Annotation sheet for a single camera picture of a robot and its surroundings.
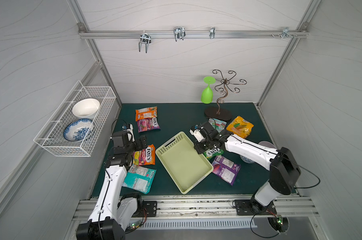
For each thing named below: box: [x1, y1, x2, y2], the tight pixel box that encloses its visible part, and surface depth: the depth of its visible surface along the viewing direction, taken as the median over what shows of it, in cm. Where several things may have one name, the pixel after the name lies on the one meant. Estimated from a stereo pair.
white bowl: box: [72, 98, 101, 119], surface depth 71 cm
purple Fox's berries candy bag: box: [137, 117, 161, 133], surface depth 106 cm
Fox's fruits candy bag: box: [132, 144, 156, 166], surface depth 92 cm
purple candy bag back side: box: [211, 155, 241, 186], surface depth 87 cm
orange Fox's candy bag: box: [135, 106, 158, 122], surface depth 113 cm
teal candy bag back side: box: [122, 165, 157, 195], surface depth 84 cm
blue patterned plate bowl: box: [63, 118, 95, 142], surface depth 65 cm
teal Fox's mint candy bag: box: [208, 118, 227, 133], surface depth 109 cm
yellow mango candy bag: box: [226, 115, 255, 139], surface depth 103 cm
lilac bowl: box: [258, 140, 277, 149], surface depth 94 cm
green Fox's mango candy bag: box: [203, 148, 225, 160], surface depth 94 cm
